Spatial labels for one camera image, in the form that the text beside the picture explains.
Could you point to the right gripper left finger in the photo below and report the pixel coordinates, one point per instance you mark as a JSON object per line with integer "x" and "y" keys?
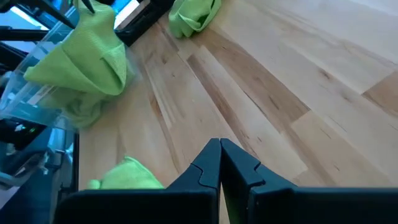
{"x": 186, "y": 205}

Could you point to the green microfiber towel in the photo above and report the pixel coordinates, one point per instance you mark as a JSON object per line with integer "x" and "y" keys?
{"x": 130, "y": 175}
{"x": 189, "y": 15}
{"x": 87, "y": 56}

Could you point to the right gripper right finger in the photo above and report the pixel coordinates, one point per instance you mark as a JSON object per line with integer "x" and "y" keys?
{"x": 280, "y": 205}

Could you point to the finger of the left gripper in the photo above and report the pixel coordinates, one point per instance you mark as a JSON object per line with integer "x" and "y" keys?
{"x": 88, "y": 5}

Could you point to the clear plastic bin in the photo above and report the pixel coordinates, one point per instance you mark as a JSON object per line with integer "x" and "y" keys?
{"x": 140, "y": 21}
{"x": 18, "y": 102}

